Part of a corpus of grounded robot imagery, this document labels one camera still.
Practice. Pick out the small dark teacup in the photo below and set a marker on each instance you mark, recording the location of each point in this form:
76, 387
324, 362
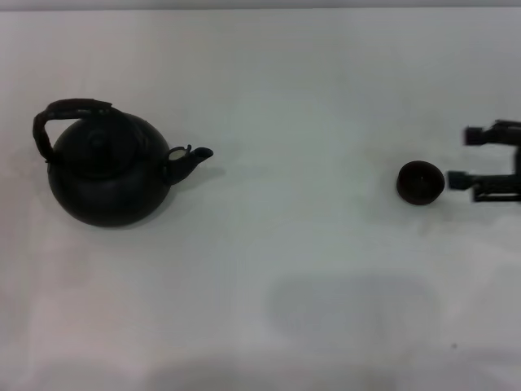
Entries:
420, 183

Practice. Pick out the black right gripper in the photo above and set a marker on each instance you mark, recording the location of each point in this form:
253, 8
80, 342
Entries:
518, 159

